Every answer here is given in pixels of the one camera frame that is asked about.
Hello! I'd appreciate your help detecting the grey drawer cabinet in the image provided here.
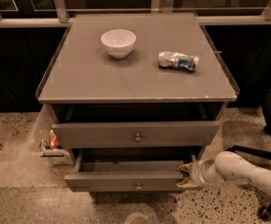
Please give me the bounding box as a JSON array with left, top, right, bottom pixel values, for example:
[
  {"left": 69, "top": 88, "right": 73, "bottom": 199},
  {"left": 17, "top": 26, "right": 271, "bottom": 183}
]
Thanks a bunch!
[{"left": 36, "top": 12, "right": 241, "bottom": 201}]

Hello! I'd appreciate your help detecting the clear plastic side bin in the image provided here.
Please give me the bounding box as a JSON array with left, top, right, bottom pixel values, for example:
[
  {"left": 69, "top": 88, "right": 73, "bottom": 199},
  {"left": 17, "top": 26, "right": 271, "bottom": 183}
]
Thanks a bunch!
[{"left": 28, "top": 105, "right": 72, "bottom": 165}]

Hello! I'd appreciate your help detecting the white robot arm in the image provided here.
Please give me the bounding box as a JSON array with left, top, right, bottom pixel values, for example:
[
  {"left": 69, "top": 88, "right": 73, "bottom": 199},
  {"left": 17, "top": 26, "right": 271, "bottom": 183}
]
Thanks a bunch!
[{"left": 176, "top": 151, "right": 271, "bottom": 197}]

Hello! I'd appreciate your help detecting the grey top drawer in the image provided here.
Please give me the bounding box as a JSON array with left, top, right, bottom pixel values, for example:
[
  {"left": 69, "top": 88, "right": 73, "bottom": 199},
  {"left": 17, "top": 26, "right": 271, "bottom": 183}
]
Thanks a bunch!
[{"left": 52, "top": 121, "right": 220, "bottom": 148}]

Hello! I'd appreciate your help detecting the grey drawer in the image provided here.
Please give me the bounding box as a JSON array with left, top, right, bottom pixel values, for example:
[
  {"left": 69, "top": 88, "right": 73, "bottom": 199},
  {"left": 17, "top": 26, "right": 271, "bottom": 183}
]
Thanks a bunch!
[
  {"left": 52, "top": 121, "right": 220, "bottom": 148},
  {"left": 64, "top": 147, "right": 196, "bottom": 192}
]

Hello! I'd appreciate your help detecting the white ceramic bowl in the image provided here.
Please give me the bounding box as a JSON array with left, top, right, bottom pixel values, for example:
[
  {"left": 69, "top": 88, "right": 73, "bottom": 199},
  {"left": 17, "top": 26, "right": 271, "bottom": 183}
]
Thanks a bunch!
[{"left": 101, "top": 29, "right": 136, "bottom": 59}]

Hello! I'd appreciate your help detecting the crumpled snack bag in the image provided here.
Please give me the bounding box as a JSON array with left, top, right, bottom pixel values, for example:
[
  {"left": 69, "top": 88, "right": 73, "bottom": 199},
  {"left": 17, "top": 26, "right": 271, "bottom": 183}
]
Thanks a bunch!
[{"left": 158, "top": 51, "right": 199, "bottom": 73}]

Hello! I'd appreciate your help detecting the metal window railing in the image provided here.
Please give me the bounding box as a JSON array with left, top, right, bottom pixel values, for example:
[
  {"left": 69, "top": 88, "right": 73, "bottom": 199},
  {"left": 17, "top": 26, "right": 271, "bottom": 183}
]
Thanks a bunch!
[{"left": 0, "top": 0, "right": 271, "bottom": 27}]

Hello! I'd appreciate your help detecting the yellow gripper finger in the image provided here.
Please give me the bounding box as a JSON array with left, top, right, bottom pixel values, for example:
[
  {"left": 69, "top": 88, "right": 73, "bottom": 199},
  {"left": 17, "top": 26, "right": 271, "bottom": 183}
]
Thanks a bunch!
[
  {"left": 177, "top": 163, "right": 192, "bottom": 174},
  {"left": 177, "top": 177, "right": 197, "bottom": 189}
]

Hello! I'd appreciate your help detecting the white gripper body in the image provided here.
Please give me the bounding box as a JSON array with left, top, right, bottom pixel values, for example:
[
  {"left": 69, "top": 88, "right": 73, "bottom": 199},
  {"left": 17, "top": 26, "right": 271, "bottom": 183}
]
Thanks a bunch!
[{"left": 190, "top": 160, "right": 215, "bottom": 186}]

